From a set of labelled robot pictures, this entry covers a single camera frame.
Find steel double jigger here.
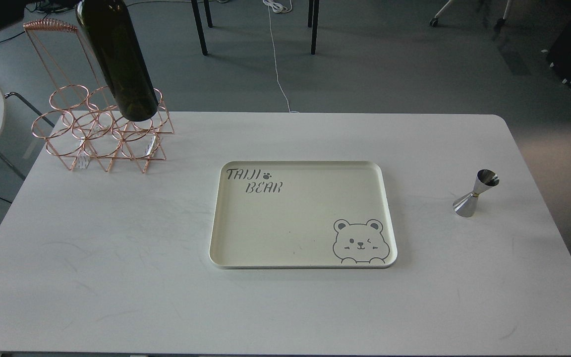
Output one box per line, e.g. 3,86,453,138
453,169,500,218

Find dark green wine bottle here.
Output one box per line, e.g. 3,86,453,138
76,0,158,122

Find cream bear serving tray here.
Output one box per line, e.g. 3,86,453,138
209,161,398,269

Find black table legs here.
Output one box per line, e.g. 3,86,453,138
190,0,320,56

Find white floor cable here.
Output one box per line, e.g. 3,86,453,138
263,0,299,114

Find copper wire wine rack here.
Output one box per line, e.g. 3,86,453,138
23,19,175,173

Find black floor cables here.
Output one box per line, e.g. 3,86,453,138
0,0,187,53

